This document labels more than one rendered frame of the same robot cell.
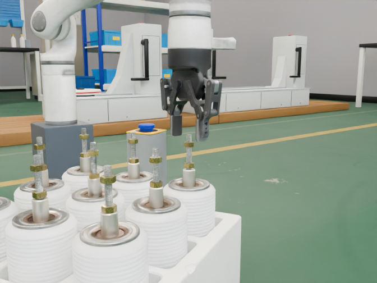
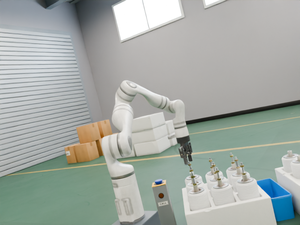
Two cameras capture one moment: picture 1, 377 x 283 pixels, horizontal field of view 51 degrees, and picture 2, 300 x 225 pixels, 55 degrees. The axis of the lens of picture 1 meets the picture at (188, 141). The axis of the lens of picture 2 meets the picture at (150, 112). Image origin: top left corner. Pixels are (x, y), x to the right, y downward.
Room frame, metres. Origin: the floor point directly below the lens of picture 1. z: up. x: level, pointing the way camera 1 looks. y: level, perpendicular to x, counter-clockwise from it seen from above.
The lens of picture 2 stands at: (1.39, 1.45, 0.71)
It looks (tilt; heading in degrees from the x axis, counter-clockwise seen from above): 2 degrees down; 249
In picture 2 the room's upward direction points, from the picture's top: 14 degrees counter-clockwise
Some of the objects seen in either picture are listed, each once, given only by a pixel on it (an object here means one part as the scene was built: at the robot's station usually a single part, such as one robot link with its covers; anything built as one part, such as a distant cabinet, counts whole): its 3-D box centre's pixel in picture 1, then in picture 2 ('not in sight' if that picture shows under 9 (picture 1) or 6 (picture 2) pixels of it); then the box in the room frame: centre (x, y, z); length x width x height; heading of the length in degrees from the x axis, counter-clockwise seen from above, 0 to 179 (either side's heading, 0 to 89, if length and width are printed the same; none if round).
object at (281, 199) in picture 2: not in sight; (272, 197); (0.35, 0.20, 0.06); 0.30 x 0.11 x 0.12; 65
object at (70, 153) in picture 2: not in sight; (76, 152); (0.92, -3.98, 0.15); 0.30 x 0.24 x 0.30; 36
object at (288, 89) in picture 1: (241, 69); not in sight; (3.99, -0.53, 0.45); 1.51 x 0.57 x 0.74; 127
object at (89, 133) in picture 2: not in sight; (88, 133); (0.65, -3.78, 0.45); 0.30 x 0.24 x 0.30; 129
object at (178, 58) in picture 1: (189, 73); (184, 143); (0.69, 0.00, 0.45); 0.08 x 0.08 x 0.09
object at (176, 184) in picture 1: (189, 185); (192, 177); (0.68, 0.00, 0.25); 0.08 x 0.08 x 0.01
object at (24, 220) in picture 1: (41, 218); (239, 173); (0.52, 0.21, 0.25); 0.08 x 0.08 x 0.01
